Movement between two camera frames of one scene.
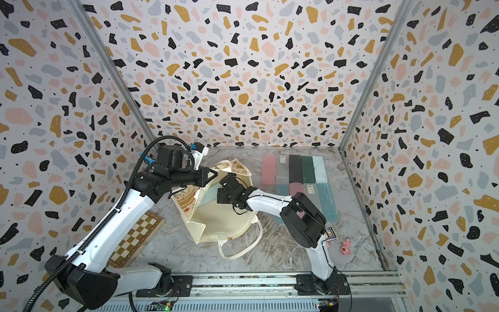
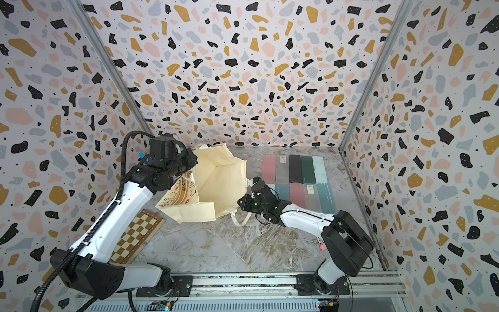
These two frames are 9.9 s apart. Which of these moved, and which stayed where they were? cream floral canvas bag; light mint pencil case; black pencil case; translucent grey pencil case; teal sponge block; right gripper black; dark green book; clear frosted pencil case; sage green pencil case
Moved: sage green pencil case; right gripper black; cream floral canvas bag
Stayed: light mint pencil case; dark green book; teal sponge block; translucent grey pencil case; clear frosted pencil case; black pencil case
